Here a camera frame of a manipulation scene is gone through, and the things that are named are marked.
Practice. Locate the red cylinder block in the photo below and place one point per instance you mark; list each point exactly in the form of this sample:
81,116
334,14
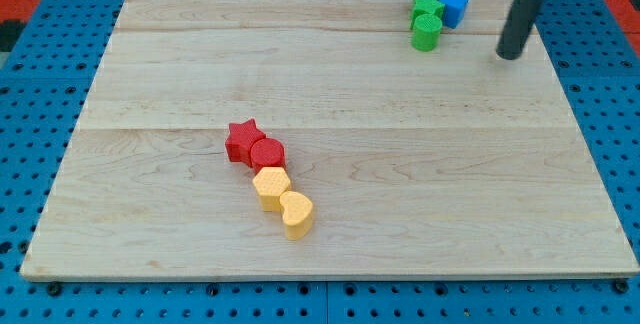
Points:
267,152

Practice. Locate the blue cube block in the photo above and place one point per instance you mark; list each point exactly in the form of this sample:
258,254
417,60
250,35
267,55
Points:
454,11

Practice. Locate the green star block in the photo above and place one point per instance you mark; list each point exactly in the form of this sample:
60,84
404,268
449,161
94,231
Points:
420,7

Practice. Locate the yellow hexagon block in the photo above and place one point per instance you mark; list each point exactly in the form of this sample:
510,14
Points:
270,183

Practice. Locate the light wooden board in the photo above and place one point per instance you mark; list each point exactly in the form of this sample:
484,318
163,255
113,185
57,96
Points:
445,165

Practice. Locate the red star block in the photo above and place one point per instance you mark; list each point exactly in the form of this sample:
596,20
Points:
241,138

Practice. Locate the yellow heart block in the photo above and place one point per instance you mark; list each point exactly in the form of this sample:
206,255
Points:
297,214

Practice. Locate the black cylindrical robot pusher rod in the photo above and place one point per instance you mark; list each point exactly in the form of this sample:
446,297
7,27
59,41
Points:
517,28

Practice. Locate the green cylinder block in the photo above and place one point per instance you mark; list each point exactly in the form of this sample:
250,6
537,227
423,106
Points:
426,31

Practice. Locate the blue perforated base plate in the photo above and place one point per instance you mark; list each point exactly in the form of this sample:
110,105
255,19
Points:
43,86

